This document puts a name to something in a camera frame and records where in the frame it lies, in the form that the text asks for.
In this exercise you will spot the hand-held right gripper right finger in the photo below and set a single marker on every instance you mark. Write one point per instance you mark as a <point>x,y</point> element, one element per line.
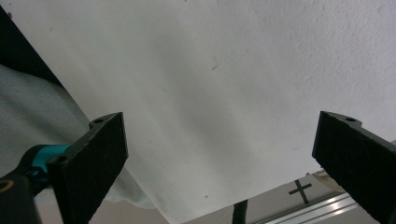
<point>355,155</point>

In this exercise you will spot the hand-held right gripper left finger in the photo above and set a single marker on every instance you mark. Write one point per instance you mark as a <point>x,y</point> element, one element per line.
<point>90,168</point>

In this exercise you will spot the light grey cloth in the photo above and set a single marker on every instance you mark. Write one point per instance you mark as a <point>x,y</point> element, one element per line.
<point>34,118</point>

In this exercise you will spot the aluminium rail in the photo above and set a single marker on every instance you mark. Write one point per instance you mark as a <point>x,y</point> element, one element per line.
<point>314,210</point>

